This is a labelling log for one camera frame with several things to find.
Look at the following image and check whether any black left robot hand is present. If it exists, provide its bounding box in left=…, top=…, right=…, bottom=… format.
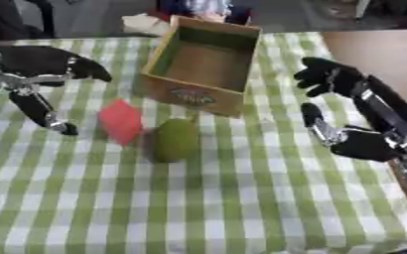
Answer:
left=0, top=45, right=113, bottom=136

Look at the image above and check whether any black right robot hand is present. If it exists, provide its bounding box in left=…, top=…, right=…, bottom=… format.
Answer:
left=292, top=57, right=407, bottom=163

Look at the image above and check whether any tan cardboard box green inside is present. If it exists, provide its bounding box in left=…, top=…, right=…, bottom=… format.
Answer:
left=139, top=14, right=265, bottom=118

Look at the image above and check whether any black chair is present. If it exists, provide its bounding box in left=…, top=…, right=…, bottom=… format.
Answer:
left=0, top=0, right=58, bottom=41

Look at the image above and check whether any red block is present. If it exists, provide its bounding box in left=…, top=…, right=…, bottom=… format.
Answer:
left=97, top=97, right=145, bottom=147

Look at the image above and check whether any white bag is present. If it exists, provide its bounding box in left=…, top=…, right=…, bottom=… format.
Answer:
left=120, top=13, right=173, bottom=38

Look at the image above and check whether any green toy fruit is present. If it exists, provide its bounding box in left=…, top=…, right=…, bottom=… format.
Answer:
left=151, top=118, right=203, bottom=164

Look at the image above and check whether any person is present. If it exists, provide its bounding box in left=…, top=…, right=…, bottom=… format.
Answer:
left=153, top=0, right=256, bottom=26

